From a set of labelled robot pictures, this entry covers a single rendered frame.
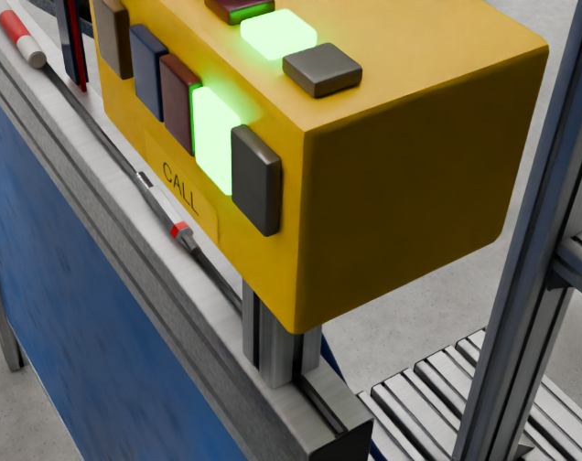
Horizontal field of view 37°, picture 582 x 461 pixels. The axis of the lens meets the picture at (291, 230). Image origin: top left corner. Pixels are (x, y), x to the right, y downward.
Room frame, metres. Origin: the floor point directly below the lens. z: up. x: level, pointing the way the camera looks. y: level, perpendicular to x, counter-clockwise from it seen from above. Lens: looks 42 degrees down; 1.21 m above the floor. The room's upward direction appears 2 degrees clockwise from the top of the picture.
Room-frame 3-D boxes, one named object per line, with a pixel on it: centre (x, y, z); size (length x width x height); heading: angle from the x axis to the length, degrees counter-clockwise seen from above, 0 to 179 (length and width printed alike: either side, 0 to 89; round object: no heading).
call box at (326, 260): (0.29, 0.00, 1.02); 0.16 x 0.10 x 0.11; 35
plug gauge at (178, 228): (0.39, 0.08, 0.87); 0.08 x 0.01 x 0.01; 33
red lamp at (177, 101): (0.25, 0.04, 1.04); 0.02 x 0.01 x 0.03; 35
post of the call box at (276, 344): (0.29, 0.00, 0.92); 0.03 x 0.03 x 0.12; 35
